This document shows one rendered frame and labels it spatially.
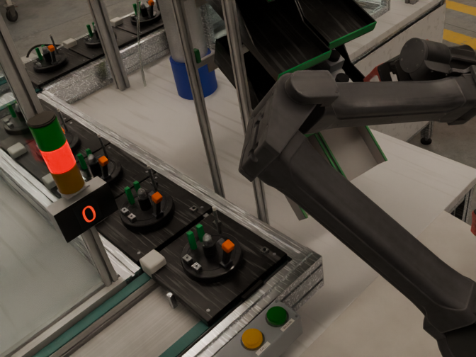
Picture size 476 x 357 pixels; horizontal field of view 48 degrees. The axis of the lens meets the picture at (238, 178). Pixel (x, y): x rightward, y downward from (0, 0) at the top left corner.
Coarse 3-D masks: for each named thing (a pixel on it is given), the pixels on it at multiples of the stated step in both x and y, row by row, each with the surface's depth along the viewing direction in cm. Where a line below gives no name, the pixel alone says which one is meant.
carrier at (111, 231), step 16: (160, 176) 148; (128, 192) 135; (144, 192) 133; (160, 192) 140; (176, 192) 142; (128, 208) 137; (144, 208) 134; (176, 208) 137; (208, 208) 135; (96, 224) 137; (112, 224) 136; (128, 224) 132; (144, 224) 131; (160, 224) 132; (176, 224) 132; (192, 224) 133; (112, 240) 131; (128, 240) 130; (144, 240) 129; (160, 240) 129; (128, 256) 127
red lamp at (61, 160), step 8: (64, 144) 95; (48, 152) 94; (56, 152) 94; (64, 152) 95; (48, 160) 95; (56, 160) 95; (64, 160) 96; (72, 160) 97; (48, 168) 97; (56, 168) 96; (64, 168) 96
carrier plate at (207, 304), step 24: (240, 240) 125; (264, 240) 123; (168, 264) 122; (264, 264) 118; (168, 288) 117; (192, 288) 116; (216, 288) 115; (240, 288) 114; (192, 312) 113; (216, 312) 110
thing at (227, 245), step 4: (220, 240) 112; (224, 240) 112; (228, 240) 111; (220, 244) 111; (224, 244) 110; (228, 244) 110; (232, 244) 110; (224, 248) 110; (228, 248) 110; (232, 248) 111; (224, 252) 112; (228, 252) 110; (224, 256) 114; (228, 256) 114; (224, 260) 115; (228, 260) 115
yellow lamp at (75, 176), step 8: (72, 168) 98; (56, 176) 97; (64, 176) 97; (72, 176) 98; (80, 176) 100; (56, 184) 99; (64, 184) 98; (72, 184) 99; (80, 184) 100; (64, 192) 99; (72, 192) 100
